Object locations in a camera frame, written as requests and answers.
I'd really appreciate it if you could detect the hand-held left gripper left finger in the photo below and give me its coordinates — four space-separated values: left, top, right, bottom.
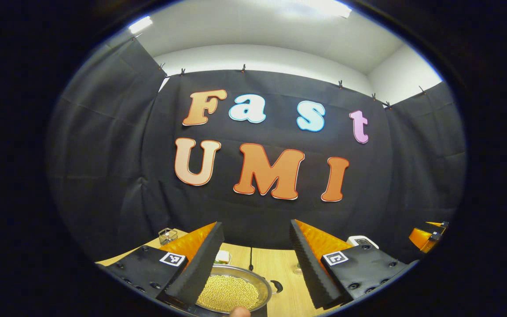
99 221 226 311

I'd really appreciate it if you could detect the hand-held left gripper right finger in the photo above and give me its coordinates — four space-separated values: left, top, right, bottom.
290 219 420 311

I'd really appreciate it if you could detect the steel pot with soybeans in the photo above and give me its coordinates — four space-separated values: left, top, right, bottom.
195 264 283 314

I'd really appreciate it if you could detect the black induction cooktop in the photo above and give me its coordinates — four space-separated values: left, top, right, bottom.
187 304 268 317

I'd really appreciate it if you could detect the white toaster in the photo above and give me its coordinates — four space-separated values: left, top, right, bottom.
347 236 379 250

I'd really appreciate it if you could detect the row of small cloth clips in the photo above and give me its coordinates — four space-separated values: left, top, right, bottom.
132 34 426 110

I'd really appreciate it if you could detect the large ceiling light panel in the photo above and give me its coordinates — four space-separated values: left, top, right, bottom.
280 0 353 18

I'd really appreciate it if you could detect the small ceiling light panel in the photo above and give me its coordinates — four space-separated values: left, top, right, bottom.
129 16 154 34

